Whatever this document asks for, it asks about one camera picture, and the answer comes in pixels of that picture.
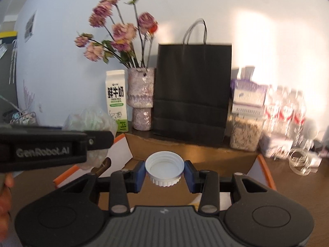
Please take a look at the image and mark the flat white box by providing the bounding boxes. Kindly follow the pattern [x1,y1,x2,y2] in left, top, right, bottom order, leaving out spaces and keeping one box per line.
[231,104,265,116]

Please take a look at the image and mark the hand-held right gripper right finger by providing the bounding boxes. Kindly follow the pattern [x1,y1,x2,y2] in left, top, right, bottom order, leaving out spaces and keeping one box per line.
[184,160,270,214]

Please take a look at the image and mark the red printed cardboard box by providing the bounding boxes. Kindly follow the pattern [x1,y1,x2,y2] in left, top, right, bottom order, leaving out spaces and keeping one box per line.
[53,132,277,211]

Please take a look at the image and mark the white green milk carton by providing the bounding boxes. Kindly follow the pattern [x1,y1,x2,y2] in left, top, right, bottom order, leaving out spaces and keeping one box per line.
[105,70,128,133]

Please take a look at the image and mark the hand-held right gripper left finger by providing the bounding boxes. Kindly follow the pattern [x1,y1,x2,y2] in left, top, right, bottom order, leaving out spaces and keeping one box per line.
[62,161,147,215]

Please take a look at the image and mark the person's left hand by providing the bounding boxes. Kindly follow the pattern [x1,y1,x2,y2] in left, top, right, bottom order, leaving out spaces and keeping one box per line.
[0,172,14,219]

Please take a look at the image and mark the clear plastic bag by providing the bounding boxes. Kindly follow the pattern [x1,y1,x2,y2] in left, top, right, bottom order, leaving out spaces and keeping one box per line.
[63,107,117,170]

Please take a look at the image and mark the dried pink rose bouquet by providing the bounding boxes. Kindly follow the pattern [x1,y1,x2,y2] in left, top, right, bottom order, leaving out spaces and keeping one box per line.
[74,0,158,69]

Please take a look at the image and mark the white metal tin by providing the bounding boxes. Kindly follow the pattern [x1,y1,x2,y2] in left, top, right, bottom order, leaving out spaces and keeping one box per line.
[259,132,293,158]

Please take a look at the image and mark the purple tissue pack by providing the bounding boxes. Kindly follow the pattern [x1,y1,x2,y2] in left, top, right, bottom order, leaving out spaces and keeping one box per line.
[230,67,268,106]

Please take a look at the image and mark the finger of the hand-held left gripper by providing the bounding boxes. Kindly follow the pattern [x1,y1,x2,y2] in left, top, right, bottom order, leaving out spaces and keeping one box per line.
[89,157,112,177]
[86,131,114,150]

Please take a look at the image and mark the clear jar of seeds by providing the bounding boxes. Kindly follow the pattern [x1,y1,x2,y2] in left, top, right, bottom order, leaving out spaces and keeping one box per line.
[229,113,264,152]

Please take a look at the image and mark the black paper bag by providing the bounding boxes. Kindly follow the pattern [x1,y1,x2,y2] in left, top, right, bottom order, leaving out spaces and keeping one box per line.
[153,19,232,148]

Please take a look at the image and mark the clear glass cup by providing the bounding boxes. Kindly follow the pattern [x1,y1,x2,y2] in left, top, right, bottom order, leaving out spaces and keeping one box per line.
[289,148,322,177]

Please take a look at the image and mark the white ribbed bottle cap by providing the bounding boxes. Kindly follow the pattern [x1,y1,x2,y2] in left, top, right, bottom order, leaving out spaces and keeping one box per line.
[145,151,185,187]

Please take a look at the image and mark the purple speckled vase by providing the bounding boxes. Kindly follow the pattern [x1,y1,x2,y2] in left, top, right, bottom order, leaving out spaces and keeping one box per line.
[127,68,156,131]

